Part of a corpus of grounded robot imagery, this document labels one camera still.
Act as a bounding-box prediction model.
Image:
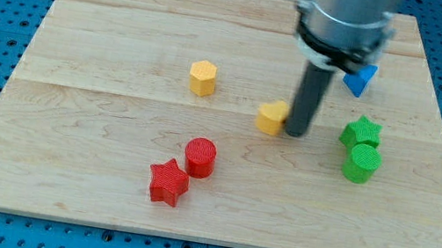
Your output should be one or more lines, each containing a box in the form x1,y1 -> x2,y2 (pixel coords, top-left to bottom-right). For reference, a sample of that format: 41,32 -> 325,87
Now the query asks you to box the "blue triangle block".
343,65 -> 379,98

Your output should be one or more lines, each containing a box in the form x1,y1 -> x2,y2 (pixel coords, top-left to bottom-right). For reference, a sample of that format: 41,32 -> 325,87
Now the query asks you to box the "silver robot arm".
294,0 -> 403,73

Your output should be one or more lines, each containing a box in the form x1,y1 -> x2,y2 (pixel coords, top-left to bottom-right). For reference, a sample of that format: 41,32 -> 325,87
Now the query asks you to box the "green star block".
338,115 -> 382,150

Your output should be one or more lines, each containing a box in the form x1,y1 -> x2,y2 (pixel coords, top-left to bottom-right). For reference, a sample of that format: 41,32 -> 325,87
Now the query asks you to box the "red star block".
149,158 -> 190,208

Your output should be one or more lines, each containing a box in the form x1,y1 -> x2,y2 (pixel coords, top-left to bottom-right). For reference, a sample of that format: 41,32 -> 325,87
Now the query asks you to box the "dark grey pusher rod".
285,62 -> 334,138

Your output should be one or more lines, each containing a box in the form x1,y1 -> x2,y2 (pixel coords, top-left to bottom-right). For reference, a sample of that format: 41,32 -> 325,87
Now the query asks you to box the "red cylinder block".
185,137 -> 217,179

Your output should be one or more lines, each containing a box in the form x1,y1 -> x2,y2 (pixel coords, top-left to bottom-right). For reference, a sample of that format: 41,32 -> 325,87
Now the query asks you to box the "green cylinder block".
342,143 -> 382,184

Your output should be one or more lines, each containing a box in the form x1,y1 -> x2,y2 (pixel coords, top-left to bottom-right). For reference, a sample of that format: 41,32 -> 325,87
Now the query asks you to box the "yellow heart block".
255,100 -> 289,136

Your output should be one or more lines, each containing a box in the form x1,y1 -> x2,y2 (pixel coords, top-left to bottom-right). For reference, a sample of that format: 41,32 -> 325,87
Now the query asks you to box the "yellow hexagon block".
189,60 -> 217,97

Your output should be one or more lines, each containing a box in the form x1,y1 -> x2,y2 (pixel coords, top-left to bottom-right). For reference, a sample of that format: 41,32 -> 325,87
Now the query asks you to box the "light wooden board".
0,0 -> 442,248

